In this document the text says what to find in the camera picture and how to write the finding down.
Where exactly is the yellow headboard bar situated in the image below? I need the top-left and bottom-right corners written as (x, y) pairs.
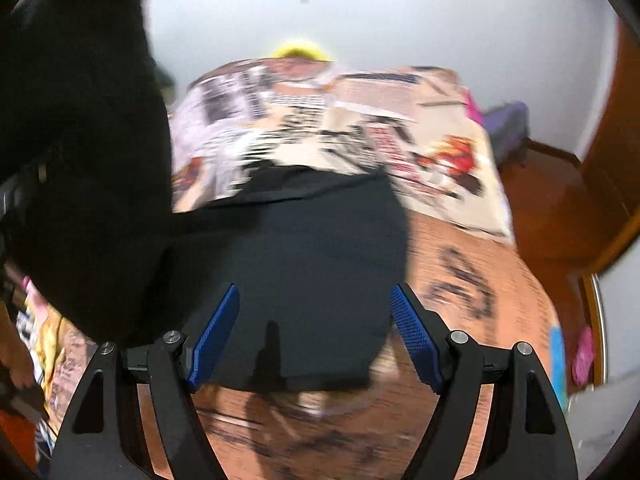
top-left (269, 42), bottom-right (332, 62)

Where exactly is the brown wooden door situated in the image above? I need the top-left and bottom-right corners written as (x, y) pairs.
top-left (579, 23), bottom-right (639, 268)

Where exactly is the newspaper print bed blanket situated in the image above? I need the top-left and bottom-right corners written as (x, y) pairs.
top-left (14, 56), bottom-right (572, 480)

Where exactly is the purple grey backpack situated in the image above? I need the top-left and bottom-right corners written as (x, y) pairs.
top-left (480, 101), bottom-right (529, 167)

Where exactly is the pink croc slipper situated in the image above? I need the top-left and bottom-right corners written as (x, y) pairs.
top-left (570, 326), bottom-right (596, 388)

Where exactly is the left hand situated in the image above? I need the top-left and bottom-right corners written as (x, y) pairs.
top-left (0, 302), bottom-right (35, 389)

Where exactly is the black zip hoodie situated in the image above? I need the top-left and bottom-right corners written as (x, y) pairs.
top-left (0, 0), bottom-right (411, 394)

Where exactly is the wooden wardrobe with sliding door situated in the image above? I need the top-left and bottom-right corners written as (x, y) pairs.
top-left (580, 212), bottom-right (640, 387)

